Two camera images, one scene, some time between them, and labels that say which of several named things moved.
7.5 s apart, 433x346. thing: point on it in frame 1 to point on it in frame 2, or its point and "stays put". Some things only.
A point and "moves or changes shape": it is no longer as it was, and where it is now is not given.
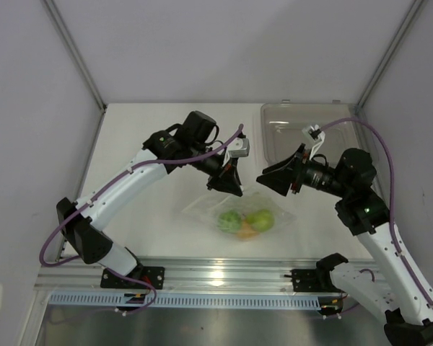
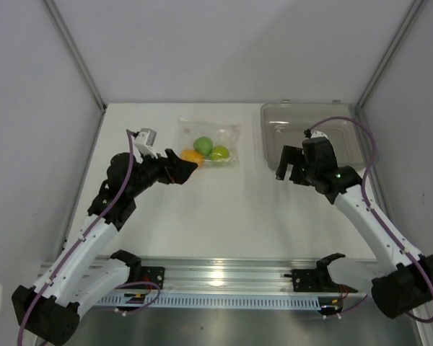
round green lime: [229, 221] moves or changes shape
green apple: [261, 220] moves or changes shape
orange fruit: [247, 232] moves or changes shape
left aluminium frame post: [57, 17] stays put
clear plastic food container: [281, 125] stays put
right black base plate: [312, 280] stays put
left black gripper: [228, 180] to [173, 169]
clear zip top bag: [247, 218] moves or changes shape
